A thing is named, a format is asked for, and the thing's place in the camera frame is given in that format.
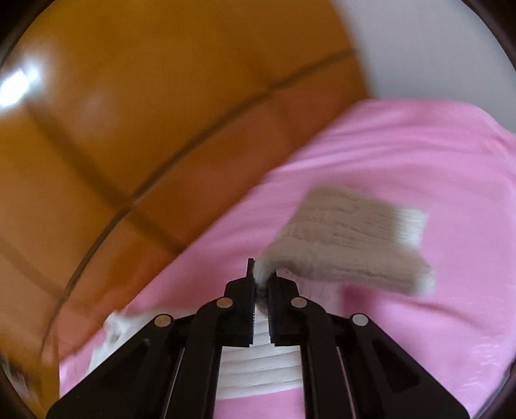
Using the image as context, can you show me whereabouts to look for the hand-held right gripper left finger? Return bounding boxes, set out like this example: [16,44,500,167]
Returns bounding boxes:
[46,258,257,419]

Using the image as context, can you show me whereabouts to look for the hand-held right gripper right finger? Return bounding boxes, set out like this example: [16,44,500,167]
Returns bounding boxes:
[267,270,471,419]

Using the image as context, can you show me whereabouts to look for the white knitted sweater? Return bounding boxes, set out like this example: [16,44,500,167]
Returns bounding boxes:
[88,185,437,400]

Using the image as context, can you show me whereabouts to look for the pink blanket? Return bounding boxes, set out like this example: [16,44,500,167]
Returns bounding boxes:
[58,99,516,419]

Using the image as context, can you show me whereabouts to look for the orange wooden panelled headboard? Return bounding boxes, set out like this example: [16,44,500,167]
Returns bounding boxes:
[0,0,372,415]

